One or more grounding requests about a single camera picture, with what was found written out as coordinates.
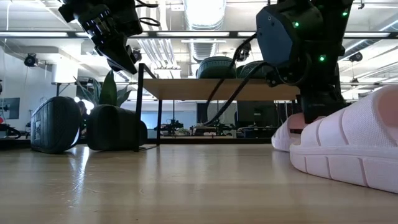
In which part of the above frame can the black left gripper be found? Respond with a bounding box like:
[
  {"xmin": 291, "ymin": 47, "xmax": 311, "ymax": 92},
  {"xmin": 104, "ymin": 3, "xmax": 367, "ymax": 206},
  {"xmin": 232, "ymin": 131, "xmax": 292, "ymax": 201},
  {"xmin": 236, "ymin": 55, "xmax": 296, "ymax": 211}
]
[{"xmin": 58, "ymin": 0, "xmax": 139, "ymax": 75}]

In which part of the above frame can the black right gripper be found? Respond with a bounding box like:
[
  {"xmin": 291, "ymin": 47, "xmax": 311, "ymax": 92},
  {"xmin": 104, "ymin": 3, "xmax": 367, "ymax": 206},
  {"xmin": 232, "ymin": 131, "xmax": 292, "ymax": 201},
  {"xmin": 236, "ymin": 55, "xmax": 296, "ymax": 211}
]
[{"xmin": 266, "ymin": 52, "xmax": 353, "ymax": 124}]

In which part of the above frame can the pink rubber slide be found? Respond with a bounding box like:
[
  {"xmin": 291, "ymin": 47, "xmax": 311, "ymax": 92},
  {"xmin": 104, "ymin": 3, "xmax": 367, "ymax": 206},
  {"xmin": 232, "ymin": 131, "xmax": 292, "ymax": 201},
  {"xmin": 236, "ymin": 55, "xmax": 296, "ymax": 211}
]
[
  {"xmin": 271, "ymin": 112, "xmax": 324, "ymax": 152},
  {"xmin": 289, "ymin": 85, "xmax": 398, "ymax": 194}
]

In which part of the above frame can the black rubber slide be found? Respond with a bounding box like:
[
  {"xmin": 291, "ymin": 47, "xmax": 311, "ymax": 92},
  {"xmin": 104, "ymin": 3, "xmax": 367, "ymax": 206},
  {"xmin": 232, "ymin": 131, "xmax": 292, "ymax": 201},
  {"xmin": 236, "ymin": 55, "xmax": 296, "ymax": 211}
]
[
  {"xmin": 30, "ymin": 96, "xmax": 82, "ymax": 154},
  {"xmin": 86, "ymin": 104, "xmax": 149, "ymax": 152}
]

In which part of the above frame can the green rubber slide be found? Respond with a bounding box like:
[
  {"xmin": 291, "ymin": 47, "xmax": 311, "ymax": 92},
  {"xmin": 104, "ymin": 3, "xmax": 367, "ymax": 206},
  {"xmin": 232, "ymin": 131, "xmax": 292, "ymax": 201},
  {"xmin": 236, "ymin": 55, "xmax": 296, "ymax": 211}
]
[
  {"xmin": 196, "ymin": 56, "xmax": 238, "ymax": 80},
  {"xmin": 236, "ymin": 60, "xmax": 276, "ymax": 80}
]

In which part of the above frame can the snake plant in white pot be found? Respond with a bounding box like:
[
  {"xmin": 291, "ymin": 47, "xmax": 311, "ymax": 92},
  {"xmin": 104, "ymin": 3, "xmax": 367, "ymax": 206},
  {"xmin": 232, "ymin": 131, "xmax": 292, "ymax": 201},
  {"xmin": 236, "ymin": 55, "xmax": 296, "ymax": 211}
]
[{"xmin": 74, "ymin": 70, "xmax": 133, "ymax": 108}]

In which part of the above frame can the background robot workstation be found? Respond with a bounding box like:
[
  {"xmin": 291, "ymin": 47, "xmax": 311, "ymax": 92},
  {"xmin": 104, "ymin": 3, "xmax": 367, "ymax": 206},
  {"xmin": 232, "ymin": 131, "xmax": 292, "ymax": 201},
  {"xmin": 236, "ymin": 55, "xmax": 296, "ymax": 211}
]
[{"xmin": 154, "ymin": 118, "xmax": 238, "ymax": 138}]

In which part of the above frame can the black hanging camera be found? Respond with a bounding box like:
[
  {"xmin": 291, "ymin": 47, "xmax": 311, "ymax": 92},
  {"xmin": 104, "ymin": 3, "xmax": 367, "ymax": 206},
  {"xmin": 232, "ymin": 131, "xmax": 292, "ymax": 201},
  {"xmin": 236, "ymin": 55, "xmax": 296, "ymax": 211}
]
[
  {"xmin": 24, "ymin": 52, "xmax": 39, "ymax": 68},
  {"xmin": 348, "ymin": 51, "xmax": 364, "ymax": 63},
  {"xmin": 130, "ymin": 48, "xmax": 143, "ymax": 63}
]

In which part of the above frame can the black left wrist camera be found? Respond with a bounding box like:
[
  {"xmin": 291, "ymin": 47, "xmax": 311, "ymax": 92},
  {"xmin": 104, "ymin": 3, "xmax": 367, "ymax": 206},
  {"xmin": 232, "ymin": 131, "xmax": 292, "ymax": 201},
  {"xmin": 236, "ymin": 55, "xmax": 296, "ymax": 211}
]
[{"xmin": 109, "ymin": 0, "xmax": 144, "ymax": 37}]

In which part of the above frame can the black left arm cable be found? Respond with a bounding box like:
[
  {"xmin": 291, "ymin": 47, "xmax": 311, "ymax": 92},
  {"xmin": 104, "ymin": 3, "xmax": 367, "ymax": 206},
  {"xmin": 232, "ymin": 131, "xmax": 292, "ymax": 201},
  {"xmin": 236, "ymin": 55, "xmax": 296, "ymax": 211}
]
[{"xmin": 134, "ymin": 0, "xmax": 162, "ymax": 28}]

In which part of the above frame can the wooden shelf with black frame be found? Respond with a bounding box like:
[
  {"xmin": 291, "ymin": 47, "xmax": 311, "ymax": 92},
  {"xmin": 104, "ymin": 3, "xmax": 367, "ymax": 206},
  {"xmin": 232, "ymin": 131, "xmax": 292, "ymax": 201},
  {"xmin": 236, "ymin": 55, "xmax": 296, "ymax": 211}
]
[{"xmin": 134, "ymin": 63, "xmax": 301, "ymax": 152}]

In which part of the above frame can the silver ceiling duct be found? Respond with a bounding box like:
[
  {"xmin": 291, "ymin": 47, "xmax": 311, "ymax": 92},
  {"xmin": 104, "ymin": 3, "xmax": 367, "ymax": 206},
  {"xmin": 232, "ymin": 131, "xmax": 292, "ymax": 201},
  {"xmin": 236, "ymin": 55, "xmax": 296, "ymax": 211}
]
[{"xmin": 183, "ymin": 0, "xmax": 228, "ymax": 63}]

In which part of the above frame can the black frame-mounted camera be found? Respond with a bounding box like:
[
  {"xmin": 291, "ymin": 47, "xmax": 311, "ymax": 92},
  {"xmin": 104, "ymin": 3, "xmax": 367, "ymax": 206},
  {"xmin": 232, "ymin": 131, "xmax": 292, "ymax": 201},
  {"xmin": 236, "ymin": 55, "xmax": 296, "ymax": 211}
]
[{"xmin": 235, "ymin": 39, "xmax": 252, "ymax": 62}]

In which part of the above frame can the black aluminium frame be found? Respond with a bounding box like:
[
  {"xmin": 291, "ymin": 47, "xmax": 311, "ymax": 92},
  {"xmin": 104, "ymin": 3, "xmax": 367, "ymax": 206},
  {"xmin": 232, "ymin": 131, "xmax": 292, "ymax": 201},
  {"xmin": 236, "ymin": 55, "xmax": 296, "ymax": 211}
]
[{"xmin": 0, "ymin": 30, "xmax": 398, "ymax": 151}]

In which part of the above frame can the dark wall monitor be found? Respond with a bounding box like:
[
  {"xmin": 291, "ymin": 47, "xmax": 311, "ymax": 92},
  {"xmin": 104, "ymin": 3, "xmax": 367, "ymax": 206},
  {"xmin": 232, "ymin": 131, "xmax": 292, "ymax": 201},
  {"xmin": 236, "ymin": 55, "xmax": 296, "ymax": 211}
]
[{"xmin": 0, "ymin": 97, "xmax": 21, "ymax": 120}]

